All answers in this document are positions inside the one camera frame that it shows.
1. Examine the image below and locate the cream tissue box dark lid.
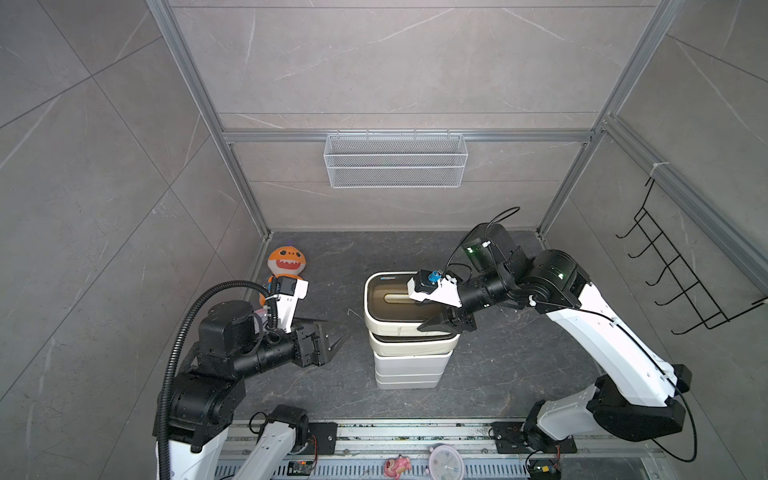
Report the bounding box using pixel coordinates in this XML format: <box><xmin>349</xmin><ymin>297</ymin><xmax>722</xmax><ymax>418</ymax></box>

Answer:
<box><xmin>369</xmin><ymin>332</ymin><xmax>460</xmax><ymax>357</ymax></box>

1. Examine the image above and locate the cream tissue box brown lid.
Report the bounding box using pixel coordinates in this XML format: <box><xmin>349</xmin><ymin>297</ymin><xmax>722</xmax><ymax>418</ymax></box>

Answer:
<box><xmin>364</xmin><ymin>271</ymin><xmax>448</xmax><ymax>337</ymax></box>

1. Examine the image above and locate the white tissue box grey lid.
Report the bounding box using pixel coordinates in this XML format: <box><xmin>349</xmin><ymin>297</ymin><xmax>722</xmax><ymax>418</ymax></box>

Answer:
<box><xmin>373</xmin><ymin>351</ymin><xmax>453</xmax><ymax>375</ymax></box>

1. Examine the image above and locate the white tissue box wooden lid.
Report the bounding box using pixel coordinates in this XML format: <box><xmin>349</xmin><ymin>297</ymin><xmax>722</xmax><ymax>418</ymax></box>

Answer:
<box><xmin>376</xmin><ymin>377</ymin><xmax>440</xmax><ymax>384</ymax></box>

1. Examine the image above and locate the white tissue box grey top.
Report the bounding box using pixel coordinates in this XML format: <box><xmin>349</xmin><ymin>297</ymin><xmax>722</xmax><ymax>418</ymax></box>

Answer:
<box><xmin>375</xmin><ymin>370</ymin><xmax>443</xmax><ymax>381</ymax></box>

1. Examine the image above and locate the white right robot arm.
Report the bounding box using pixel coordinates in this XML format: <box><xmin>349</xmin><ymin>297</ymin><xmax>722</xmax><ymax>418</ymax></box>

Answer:
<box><xmin>407</xmin><ymin>222</ymin><xmax>694</xmax><ymax>453</ymax></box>

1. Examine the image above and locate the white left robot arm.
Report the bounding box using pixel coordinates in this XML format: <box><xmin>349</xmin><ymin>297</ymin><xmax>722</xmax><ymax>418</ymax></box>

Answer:
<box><xmin>153</xmin><ymin>290</ymin><xmax>346</xmax><ymax>479</ymax></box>

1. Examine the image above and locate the pink alarm clock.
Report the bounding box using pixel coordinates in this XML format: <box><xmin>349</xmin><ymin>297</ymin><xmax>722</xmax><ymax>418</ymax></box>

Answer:
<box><xmin>255</xmin><ymin>308</ymin><xmax>268</xmax><ymax>323</ymax></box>

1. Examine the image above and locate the orange shark plush toy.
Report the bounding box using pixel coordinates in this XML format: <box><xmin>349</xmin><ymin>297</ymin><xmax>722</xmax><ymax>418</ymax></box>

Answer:
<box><xmin>265</xmin><ymin>246</ymin><xmax>307</xmax><ymax>295</ymax></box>

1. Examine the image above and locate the pink bear figurine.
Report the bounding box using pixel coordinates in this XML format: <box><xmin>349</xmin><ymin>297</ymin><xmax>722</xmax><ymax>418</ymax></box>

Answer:
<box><xmin>383</xmin><ymin>455</ymin><xmax>412</xmax><ymax>480</ymax></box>

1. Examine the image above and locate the lilac alarm clock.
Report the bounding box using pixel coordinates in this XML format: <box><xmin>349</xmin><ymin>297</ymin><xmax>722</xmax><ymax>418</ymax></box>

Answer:
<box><xmin>427</xmin><ymin>445</ymin><xmax>465</xmax><ymax>480</ymax></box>

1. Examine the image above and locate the small electronics board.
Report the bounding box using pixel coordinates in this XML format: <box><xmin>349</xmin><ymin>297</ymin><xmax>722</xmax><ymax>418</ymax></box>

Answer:
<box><xmin>527</xmin><ymin>461</ymin><xmax>562</xmax><ymax>480</ymax></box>

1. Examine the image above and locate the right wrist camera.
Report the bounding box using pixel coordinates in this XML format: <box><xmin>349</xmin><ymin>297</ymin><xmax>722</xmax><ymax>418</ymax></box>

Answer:
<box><xmin>406</xmin><ymin>269</ymin><xmax>462</xmax><ymax>307</ymax></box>

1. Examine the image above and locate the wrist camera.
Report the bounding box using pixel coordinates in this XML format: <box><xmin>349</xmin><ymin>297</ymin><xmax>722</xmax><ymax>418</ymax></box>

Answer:
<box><xmin>265</xmin><ymin>275</ymin><xmax>309</xmax><ymax>333</ymax></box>
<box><xmin>406</xmin><ymin>269</ymin><xmax>462</xmax><ymax>307</ymax></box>

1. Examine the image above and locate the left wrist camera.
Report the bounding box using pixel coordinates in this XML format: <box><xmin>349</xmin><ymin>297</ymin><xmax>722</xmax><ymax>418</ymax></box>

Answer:
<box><xmin>265</xmin><ymin>275</ymin><xmax>309</xmax><ymax>333</ymax></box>

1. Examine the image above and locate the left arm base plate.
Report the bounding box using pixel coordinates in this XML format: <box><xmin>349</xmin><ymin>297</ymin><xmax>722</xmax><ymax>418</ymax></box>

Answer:
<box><xmin>291</xmin><ymin>422</ymin><xmax>339</xmax><ymax>455</ymax></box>

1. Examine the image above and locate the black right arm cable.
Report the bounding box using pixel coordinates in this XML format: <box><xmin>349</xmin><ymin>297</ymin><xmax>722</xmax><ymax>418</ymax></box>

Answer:
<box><xmin>443</xmin><ymin>206</ymin><xmax>522</xmax><ymax>271</ymax></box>

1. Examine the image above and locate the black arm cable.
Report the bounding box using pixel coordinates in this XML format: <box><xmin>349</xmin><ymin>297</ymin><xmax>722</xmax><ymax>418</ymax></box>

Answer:
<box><xmin>157</xmin><ymin>280</ymin><xmax>271</xmax><ymax>480</ymax></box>
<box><xmin>443</xmin><ymin>206</ymin><xmax>522</xmax><ymax>271</ymax></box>

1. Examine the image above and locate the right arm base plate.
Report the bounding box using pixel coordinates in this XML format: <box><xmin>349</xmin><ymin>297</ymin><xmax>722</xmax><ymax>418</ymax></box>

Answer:
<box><xmin>489</xmin><ymin>421</ymin><xmax>577</xmax><ymax>454</ymax></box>

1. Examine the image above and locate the white wire mesh basket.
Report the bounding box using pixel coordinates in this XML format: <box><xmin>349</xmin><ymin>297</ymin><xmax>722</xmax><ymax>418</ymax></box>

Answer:
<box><xmin>323</xmin><ymin>133</ymin><xmax>468</xmax><ymax>189</ymax></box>

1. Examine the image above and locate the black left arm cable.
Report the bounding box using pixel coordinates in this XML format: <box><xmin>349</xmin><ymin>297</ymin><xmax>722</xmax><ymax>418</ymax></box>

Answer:
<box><xmin>157</xmin><ymin>280</ymin><xmax>271</xmax><ymax>480</ymax></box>

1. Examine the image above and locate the black wall hook rack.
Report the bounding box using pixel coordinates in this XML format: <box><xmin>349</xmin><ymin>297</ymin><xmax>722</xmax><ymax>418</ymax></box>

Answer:
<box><xmin>615</xmin><ymin>178</ymin><xmax>767</xmax><ymax>336</ymax></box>

